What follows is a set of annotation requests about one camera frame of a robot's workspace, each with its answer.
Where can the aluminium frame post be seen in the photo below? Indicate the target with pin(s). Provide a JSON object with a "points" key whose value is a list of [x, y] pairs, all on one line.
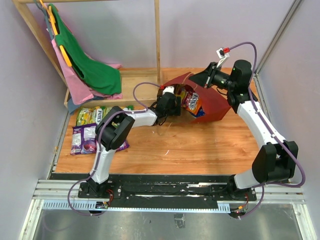
{"points": [[279, 33]]}

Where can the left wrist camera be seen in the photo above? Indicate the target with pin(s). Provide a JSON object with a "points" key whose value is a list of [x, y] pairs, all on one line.
{"points": [[168, 89]]}

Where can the green shirt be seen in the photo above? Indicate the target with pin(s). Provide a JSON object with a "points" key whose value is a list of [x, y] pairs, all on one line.
{"points": [[97, 75]]}

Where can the purple Fox's candy bag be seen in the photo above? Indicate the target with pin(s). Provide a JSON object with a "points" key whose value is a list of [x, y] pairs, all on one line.
{"points": [[124, 146]]}

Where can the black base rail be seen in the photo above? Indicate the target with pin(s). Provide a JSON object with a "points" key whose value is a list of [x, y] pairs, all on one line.
{"points": [[166, 192]]}

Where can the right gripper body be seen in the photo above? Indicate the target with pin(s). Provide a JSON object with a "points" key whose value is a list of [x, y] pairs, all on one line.
{"points": [[217, 78]]}

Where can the blue snack pack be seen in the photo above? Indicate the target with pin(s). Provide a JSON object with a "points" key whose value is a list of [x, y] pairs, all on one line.
{"points": [[199, 113]]}

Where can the purple snack bag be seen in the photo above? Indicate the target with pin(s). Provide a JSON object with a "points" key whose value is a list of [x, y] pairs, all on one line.
{"points": [[83, 139]]}

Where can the wooden clothes rack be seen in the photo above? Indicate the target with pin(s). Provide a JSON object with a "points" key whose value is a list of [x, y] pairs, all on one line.
{"points": [[136, 82]]}

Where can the pink shirt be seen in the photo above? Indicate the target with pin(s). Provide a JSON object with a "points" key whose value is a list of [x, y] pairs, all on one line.
{"points": [[79, 91]]}

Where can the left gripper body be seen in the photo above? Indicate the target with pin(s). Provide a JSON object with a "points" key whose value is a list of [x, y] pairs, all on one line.
{"points": [[175, 110]]}

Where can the red brown paper bag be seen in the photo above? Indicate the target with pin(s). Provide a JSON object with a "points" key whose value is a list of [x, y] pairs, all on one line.
{"points": [[213, 103]]}

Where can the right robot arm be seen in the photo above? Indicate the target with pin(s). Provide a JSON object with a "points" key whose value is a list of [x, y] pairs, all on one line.
{"points": [[275, 161]]}

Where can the grey hanger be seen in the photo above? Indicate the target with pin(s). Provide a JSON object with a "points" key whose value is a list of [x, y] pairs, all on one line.
{"points": [[48, 17]]}

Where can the blue grey cloth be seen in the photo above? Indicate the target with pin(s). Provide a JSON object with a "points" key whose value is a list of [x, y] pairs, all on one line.
{"points": [[72, 107]]}

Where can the green Fox's candy bag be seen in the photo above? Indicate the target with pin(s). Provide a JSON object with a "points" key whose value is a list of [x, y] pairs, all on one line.
{"points": [[126, 108], [91, 115]]}

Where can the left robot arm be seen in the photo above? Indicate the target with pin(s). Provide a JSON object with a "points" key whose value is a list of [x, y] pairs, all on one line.
{"points": [[112, 132]]}

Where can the orange Fox's candy bag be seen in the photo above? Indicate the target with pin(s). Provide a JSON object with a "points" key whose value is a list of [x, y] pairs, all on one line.
{"points": [[190, 100]]}

